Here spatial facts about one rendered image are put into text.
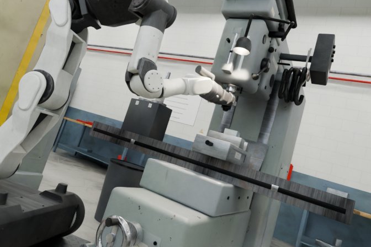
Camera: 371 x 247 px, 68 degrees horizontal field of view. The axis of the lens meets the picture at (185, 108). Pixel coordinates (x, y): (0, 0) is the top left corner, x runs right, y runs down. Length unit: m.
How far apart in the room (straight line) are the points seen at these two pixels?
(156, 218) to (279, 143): 0.91
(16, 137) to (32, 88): 0.20
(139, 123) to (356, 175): 4.43
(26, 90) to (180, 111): 5.33
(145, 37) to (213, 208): 0.64
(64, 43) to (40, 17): 1.37
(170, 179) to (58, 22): 0.76
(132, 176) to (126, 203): 2.03
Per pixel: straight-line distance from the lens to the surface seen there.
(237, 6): 1.40
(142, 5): 1.02
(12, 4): 2.49
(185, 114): 6.26
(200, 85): 1.09
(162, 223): 0.92
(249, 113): 1.68
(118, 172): 3.03
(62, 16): 1.27
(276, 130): 1.63
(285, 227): 5.47
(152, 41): 0.99
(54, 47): 1.27
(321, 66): 1.54
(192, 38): 6.98
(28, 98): 1.20
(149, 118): 1.46
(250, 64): 1.28
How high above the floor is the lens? 0.95
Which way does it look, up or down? 9 degrees up
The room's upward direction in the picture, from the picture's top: 17 degrees clockwise
